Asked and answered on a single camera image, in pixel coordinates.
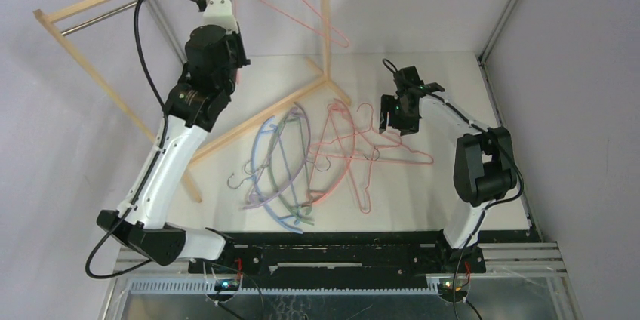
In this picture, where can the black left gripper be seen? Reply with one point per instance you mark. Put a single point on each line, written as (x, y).
(235, 38)

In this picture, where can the right aluminium frame post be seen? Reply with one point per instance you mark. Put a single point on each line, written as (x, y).
(494, 36)

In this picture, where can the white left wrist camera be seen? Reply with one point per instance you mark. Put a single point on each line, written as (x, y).
(220, 13)

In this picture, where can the blue plastic hanger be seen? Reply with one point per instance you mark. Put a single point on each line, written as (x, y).
(285, 192)

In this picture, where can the pink notched hanger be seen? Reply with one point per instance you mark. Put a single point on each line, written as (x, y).
(365, 183)

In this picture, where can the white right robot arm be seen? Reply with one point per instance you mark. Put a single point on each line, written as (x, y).
(485, 173)

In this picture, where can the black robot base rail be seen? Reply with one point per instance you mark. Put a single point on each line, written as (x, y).
(346, 261)

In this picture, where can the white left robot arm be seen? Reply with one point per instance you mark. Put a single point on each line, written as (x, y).
(204, 90)

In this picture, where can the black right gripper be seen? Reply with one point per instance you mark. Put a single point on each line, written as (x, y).
(395, 121)

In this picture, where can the pink curved plastic hanger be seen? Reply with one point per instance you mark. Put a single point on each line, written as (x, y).
(345, 168)

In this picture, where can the aluminium frame post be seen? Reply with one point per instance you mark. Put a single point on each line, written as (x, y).
(494, 36)
(165, 28)

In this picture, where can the wooden clothes rack frame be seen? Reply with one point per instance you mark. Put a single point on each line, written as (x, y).
(48, 22)

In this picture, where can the green plastic hanger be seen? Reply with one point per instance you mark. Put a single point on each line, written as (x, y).
(298, 117)

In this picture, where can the left aluminium frame post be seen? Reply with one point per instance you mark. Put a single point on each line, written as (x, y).
(165, 28)

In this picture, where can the purple plastic hanger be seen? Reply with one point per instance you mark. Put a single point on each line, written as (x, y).
(285, 191)

